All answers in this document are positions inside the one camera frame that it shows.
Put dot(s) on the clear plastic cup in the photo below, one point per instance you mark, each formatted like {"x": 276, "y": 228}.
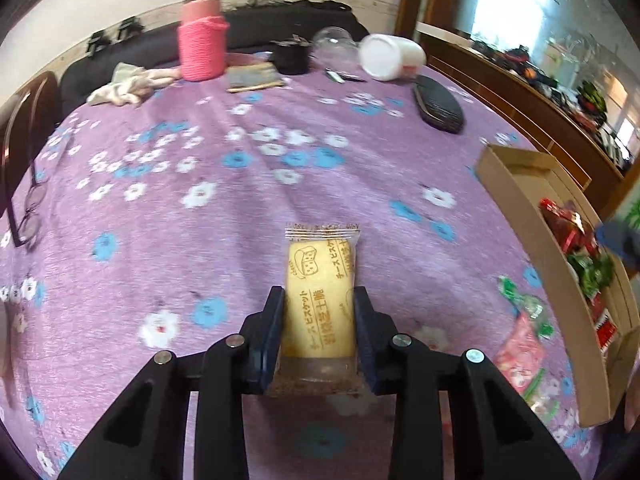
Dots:
{"x": 334, "y": 48}

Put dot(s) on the white plastic jar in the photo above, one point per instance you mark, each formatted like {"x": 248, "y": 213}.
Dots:
{"x": 388, "y": 57}

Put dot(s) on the green striped jelly candy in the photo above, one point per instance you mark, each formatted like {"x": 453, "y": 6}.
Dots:
{"x": 543, "y": 395}

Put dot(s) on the pink cartoon snack packet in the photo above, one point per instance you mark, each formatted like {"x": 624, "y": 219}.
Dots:
{"x": 520, "y": 357}

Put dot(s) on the black leather sofa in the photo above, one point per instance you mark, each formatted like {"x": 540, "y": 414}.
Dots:
{"x": 251, "y": 28}

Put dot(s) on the person's right hand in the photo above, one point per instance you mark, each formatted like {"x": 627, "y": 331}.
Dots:
{"x": 632, "y": 410}

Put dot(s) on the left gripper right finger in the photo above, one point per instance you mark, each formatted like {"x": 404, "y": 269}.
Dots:
{"x": 377, "y": 358}

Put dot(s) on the green pea snack packet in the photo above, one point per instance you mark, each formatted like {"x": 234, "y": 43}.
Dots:
{"x": 594, "y": 272}

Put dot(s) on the purple framed eyeglasses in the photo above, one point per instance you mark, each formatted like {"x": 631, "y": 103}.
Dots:
{"x": 22, "y": 210}

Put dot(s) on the cardboard box tray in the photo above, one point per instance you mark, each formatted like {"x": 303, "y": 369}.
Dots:
{"x": 518, "y": 180}

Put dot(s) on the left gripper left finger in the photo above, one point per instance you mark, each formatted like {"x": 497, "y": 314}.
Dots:
{"x": 262, "y": 333}

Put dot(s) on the red white rice cracker packet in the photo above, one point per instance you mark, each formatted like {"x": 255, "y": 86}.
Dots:
{"x": 606, "y": 330}

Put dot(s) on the wooden cabinet counter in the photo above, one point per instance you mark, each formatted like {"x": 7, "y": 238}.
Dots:
{"x": 543, "y": 123}

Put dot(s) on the black glasses case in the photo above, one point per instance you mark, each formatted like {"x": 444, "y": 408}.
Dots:
{"x": 437, "y": 106}

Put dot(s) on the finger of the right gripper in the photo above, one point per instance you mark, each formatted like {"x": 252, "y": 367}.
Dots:
{"x": 620, "y": 239}

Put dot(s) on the brown wooden chair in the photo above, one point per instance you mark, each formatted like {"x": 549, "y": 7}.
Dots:
{"x": 34, "y": 113}

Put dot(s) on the pink knit-sleeved bottle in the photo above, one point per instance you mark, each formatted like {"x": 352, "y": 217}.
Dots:
{"x": 202, "y": 40}

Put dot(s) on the yellow cheese biscuit packet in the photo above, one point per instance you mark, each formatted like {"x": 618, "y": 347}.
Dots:
{"x": 318, "y": 348}

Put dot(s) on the green wrapped candy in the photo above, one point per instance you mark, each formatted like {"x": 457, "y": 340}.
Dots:
{"x": 530, "y": 305}

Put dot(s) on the small notebook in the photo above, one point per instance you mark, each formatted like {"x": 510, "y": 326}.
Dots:
{"x": 253, "y": 77}

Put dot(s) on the small black cup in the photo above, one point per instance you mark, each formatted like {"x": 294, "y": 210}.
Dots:
{"x": 291, "y": 56}

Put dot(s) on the white cloth gloves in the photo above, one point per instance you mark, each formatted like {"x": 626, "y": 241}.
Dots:
{"x": 132, "y": 84}

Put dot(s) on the purple floral tablecloth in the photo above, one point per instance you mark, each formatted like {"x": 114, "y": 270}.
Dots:
{"x": 163, "y": 227}

